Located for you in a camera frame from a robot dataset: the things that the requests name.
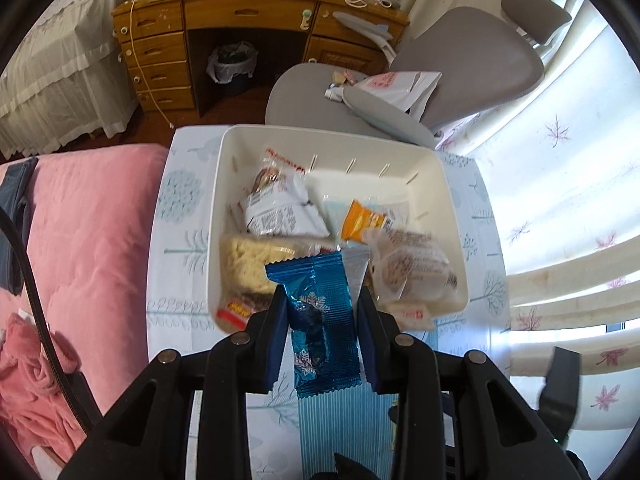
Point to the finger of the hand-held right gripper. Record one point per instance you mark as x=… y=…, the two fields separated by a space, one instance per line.
x=560 y=390

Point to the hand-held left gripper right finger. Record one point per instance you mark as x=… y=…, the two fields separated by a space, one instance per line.
x=367 y=345

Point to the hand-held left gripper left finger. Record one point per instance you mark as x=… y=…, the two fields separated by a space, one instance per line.
x=275 y=345

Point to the clear brown nut packet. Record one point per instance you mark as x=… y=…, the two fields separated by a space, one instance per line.
x=250 y=301

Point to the blue snowflake snack packet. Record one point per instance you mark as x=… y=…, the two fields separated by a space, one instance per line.
x=320 y=320

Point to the red white cookie packet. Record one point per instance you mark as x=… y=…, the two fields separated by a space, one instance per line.
x=234 y=312

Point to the brown kraft cracker packet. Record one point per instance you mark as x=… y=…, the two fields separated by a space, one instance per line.
x=412 y=315

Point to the yellow noodle snack packet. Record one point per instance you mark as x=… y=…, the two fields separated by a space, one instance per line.
x=250 y=260

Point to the clear bread packet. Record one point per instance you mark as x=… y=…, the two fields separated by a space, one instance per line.
x=410 y=265

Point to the orange white oat packet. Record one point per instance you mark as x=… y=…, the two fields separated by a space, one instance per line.
x=362 y=220

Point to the grey blue snack packet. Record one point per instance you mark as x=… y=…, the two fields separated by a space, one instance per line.
x=282 y=215

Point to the clear red-topped peanut packet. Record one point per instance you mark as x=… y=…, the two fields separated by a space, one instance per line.
x=272 y=172

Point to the white plastic bin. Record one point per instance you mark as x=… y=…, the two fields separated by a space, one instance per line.
x=280 y=140

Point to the tree print tablecloth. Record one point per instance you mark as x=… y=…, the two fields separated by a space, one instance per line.
x=180 y=195

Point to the white leaf print curtain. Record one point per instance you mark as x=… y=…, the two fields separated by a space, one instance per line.
x=550 y=200

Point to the pink blanket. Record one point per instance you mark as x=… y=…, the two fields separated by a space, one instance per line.
x=100 y=220

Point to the pink fleece garment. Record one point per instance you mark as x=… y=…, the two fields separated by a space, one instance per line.
x=25 y=385

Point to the small white tube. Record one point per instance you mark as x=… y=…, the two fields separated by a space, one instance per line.
x=334 y=94

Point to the white pink paper bag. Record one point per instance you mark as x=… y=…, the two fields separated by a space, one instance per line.
x=400 y=85

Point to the small snack wrappers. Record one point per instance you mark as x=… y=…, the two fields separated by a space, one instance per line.
x=342 y=77

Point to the trash bin with dark bag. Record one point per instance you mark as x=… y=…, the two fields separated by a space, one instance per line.
x=232 y=62

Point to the blue denim bag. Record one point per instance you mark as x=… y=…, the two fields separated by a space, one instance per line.
x=15 y=200

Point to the grey office chair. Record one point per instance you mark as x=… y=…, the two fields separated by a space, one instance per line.
x=465 y=55

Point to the pale green hanging gadget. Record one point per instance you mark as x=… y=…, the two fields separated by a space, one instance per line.
x=306 y=17

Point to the wooden desk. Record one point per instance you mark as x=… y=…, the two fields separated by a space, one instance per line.
x=240 y=10

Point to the white lace cover cloth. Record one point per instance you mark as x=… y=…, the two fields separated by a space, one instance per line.
x=60 y=70

